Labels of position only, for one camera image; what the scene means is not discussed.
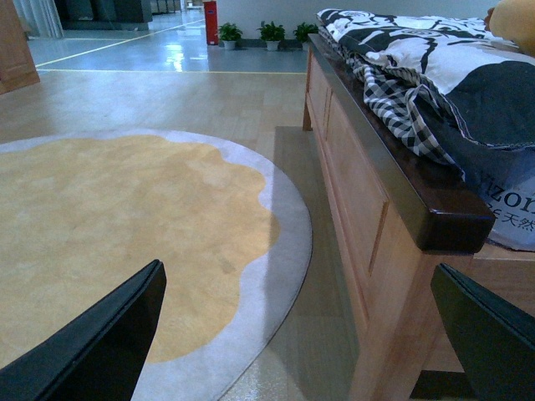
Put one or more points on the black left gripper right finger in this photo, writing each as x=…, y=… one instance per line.
x=493, y=339

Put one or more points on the red fire extinguisher cabinet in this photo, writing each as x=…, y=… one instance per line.
x=210, y=13

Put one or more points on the wooden bed frame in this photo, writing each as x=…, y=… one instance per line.
x=397, y=216

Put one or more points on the black white checkered sheet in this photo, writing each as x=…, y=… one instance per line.
x=402, y=88

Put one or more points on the white mattress with lettering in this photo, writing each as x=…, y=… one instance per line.
x=504, y=179

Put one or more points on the wooden cabinet at left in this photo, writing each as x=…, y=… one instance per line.
x=17, y=65

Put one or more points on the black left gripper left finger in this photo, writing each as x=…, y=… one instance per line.
x=100, y=354

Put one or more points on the black and white floral duvet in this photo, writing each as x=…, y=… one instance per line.
x=484, y=82

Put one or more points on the potted green plant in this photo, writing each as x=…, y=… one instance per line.
x=302, y=31
x=272, y=35
x=229, y=34

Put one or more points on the left potted green plant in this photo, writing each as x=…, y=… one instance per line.
x=229, y=34

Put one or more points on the right potted green plant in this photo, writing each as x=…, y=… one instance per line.
x=302, y=31

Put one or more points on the round yellow and grey rug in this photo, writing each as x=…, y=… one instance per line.
x=81, y=213

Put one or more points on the middle potted green plant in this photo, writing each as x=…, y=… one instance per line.
x=272, y=35

